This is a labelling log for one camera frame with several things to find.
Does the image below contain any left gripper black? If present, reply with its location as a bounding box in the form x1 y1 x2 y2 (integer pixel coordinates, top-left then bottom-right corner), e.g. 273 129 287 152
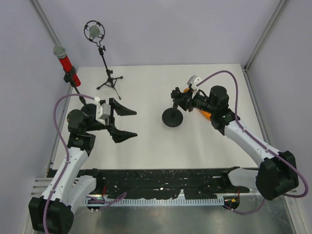
84 98 137 142

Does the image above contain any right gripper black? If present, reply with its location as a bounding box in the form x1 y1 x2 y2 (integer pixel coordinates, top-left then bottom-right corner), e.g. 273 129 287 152
174 88 216 115

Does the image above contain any black round-base mic stand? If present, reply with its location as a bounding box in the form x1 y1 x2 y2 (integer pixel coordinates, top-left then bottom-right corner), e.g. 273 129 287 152
161 101 183 128

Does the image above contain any orange microphone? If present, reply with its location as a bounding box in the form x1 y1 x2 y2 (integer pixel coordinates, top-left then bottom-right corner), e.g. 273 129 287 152
183 88 211 121

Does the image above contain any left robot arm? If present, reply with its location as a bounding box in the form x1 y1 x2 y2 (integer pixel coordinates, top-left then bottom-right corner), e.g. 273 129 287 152
28 97 137 234

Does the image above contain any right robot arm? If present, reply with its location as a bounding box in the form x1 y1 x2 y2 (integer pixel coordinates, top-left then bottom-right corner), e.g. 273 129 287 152
171 86 299 200

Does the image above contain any black round-base stand left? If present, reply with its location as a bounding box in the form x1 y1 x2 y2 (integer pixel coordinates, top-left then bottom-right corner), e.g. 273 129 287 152
63 67 96 116

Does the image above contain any red microphone silver grille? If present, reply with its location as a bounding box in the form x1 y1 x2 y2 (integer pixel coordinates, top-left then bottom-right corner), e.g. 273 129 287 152
53 45 81 87

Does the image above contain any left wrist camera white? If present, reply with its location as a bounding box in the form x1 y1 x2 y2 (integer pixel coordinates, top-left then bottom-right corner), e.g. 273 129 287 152
94 97 111 124

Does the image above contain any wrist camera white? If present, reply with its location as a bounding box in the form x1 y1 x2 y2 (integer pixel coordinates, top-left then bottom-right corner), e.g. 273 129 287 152
94 97 111 124
187 75 202 91

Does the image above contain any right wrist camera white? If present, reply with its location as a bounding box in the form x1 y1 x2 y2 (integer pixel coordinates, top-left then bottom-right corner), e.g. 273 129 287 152
187 75 202 91

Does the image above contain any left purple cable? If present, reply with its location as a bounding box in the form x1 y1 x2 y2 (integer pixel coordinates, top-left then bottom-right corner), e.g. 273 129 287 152
43 94 100 232

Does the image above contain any white slotted cable duct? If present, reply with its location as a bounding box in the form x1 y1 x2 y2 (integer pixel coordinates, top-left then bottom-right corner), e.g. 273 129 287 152
82 197 225 207

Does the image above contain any black front rail base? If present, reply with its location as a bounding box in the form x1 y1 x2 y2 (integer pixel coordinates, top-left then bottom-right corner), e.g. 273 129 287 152
77 168 250 200

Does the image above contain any black tripod stand shock mount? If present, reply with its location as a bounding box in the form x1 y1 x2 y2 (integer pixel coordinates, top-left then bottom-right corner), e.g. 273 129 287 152
83 20 123 100

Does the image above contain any right aluminium frame post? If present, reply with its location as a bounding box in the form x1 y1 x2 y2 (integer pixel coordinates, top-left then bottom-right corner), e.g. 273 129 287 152
243 0 290 72

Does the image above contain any aluminium frame post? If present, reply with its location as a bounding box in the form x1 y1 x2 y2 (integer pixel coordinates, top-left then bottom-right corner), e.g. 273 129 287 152
29 0 61 45
243 0 290 72

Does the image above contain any left aluminium frame post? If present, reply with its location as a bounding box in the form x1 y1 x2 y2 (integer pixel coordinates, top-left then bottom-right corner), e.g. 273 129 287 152
29 0 61 45

